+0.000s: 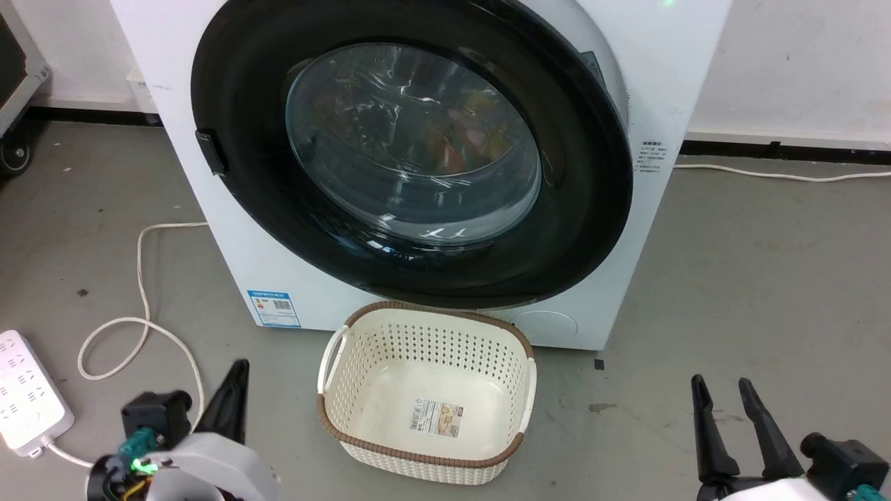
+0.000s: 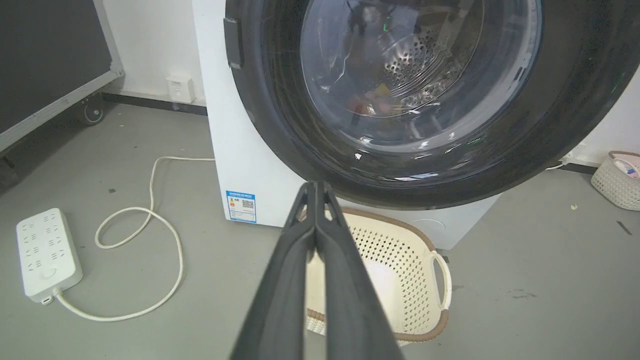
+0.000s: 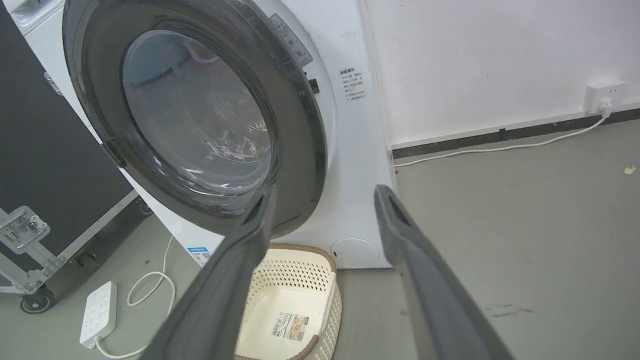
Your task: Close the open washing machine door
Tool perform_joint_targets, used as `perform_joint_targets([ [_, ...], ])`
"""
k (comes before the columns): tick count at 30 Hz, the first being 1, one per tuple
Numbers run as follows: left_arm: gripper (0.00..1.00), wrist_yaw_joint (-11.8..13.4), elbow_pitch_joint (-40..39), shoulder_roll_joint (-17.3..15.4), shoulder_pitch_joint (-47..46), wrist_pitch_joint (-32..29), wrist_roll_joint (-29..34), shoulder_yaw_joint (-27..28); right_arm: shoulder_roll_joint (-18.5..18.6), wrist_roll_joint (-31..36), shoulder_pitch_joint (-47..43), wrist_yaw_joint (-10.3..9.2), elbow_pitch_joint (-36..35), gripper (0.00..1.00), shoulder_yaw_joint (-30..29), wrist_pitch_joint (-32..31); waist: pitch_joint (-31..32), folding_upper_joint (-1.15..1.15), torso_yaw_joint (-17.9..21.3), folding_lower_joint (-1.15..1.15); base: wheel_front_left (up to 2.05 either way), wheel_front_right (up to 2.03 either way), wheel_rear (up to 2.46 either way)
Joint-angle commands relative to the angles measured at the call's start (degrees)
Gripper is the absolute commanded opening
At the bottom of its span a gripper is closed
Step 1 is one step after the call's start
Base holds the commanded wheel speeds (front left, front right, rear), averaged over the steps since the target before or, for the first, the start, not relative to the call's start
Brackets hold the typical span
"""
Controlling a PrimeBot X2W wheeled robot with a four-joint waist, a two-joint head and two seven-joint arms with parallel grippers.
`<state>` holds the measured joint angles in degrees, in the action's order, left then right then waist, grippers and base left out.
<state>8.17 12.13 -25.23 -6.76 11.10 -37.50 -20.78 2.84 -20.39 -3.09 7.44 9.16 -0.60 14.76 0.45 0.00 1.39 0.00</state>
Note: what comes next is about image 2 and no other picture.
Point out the black caster wheel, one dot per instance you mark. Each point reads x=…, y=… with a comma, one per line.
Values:
x=93, y=112

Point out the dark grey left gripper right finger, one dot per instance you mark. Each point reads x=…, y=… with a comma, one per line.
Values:
x=350, y=300

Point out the white power strip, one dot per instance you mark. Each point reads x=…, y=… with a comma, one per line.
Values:
x=47, y=255

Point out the white washing machine body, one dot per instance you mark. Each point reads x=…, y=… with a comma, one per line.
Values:
x=240, y=150

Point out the white woven storage basket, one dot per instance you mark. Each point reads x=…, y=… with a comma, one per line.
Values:
x=617, y=180

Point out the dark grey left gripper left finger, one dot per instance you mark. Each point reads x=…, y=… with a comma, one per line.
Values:
x=282, y=295

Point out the black panel with metal frame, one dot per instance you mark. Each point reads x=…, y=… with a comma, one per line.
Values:
x=45, y=55

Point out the blue energy label sticker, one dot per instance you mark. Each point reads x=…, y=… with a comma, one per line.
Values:
x=241, y=206

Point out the black round washing machine door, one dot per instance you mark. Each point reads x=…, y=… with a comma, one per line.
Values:
x=550, y=125

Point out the cream perforated laundry basket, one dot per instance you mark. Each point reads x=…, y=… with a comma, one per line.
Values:
x=400, y=270

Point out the white wall socket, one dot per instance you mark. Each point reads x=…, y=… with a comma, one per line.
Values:
x=180, y=88

